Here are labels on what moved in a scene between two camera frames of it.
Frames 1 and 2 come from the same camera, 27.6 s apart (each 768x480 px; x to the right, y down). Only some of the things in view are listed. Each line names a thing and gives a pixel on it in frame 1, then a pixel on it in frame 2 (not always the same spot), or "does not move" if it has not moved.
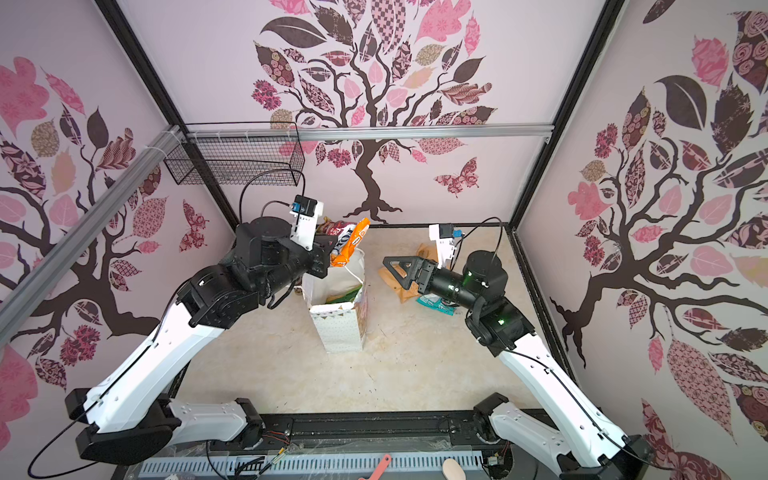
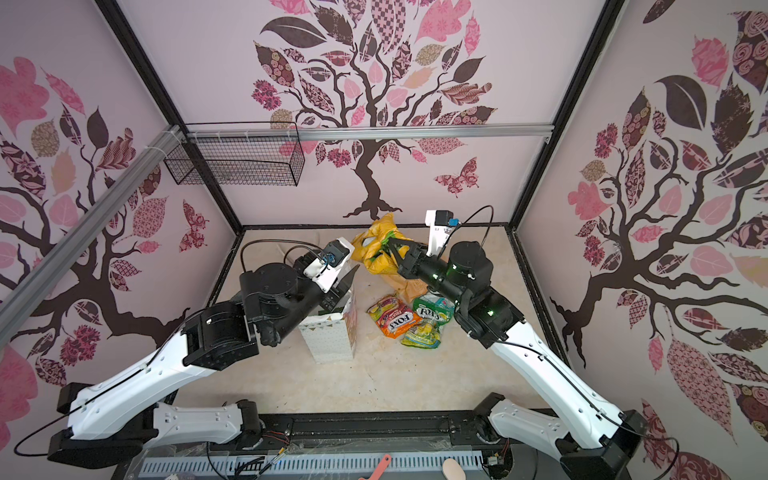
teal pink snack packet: (434, 301) does not move
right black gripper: (423, 275) → (412, 265)
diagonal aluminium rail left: (85, 223) does not move
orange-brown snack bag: (425, 250) does not move
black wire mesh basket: (237, 154) does not move
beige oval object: (452, 470) does not move
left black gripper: (321, 251) → (337, 292)
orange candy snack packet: (352, 241) → (392, 316)
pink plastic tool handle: (380, 469) does not move
